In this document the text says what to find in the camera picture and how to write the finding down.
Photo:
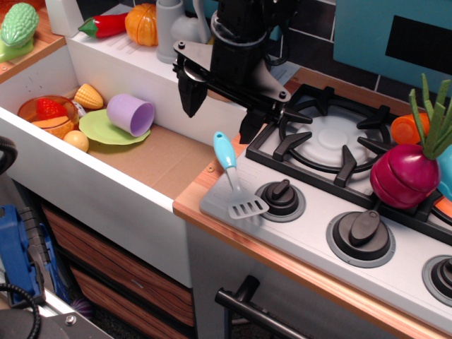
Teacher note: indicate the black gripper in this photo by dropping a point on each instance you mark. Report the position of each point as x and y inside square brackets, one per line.
[234, 66]

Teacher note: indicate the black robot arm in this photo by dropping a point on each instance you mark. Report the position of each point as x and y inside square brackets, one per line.
[251, 9]

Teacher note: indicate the purple plastic cup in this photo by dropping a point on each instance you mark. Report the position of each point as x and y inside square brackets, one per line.
[131, 114]

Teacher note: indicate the grey toy faucet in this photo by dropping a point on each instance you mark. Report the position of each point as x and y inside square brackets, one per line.
[174, 25]

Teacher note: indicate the black stove grate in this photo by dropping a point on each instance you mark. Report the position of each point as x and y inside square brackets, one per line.
[331, 143]

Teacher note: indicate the orange toy pumpkin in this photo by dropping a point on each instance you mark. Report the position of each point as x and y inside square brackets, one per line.
[141, 25]

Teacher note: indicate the black left stove knob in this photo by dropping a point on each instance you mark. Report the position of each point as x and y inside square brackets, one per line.
[286, 202]

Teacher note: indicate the black stove knob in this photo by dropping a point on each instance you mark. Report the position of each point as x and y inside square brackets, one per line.
[286, 202]
[436, 275]
[361, 239]

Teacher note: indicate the white toy sink basin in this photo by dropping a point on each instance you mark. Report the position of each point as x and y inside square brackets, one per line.
[121, 187]

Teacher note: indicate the green plastic plate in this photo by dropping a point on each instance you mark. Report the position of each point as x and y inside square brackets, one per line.
[97, 127]

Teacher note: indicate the yellow toy corn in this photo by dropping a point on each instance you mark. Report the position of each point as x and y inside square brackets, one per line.
[88, 97]

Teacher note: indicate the red toy chili pepper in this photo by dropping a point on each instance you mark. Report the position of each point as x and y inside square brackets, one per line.
[104, 25]

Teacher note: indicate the yellow toy lemon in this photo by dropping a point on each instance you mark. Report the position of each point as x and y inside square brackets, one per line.
[78, 140]

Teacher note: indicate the orange transparent bowl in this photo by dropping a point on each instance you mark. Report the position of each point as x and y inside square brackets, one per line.
[58, 127]

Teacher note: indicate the red toy strawberry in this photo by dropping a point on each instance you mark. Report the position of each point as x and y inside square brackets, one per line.
[49, 109]

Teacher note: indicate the orange toy carrot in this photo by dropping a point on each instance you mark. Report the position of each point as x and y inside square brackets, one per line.
[404, 130]

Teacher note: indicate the teal toy microwave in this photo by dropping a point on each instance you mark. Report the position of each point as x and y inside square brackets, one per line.
[395, 39]

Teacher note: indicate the black middle stove knob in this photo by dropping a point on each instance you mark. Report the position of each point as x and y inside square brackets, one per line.
[361, 239]

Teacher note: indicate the purple toy radish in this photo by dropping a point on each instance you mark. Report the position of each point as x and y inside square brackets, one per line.
[407, 174]

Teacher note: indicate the upper wooden drawer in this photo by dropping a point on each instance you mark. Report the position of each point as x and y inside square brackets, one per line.
[128, 275]

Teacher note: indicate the wooden drawer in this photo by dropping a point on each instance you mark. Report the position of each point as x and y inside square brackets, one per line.
[145, 321]
[128, 275]

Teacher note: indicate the green toy bitter gourd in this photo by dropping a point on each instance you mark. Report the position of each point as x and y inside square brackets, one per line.
[17, 31]

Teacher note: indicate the lower wooden drawer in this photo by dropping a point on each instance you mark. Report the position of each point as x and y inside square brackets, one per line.
[145, 321]

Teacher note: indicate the grey stove top panel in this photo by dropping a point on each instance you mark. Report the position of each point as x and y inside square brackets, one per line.
[398, 283]

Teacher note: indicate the purple toy onion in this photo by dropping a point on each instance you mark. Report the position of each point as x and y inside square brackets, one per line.
[84, 307]

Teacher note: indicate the blue clamp tool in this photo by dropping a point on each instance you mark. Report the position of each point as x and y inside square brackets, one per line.
[28, 255]

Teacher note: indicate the black right stove knob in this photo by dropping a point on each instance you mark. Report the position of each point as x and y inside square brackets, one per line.
[436, 275]

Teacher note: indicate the blue handled grey spatula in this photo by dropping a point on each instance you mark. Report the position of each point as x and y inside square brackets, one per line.
[242, 204]

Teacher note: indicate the black oven door handle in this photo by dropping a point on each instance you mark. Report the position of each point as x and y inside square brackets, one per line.
[240, 302]

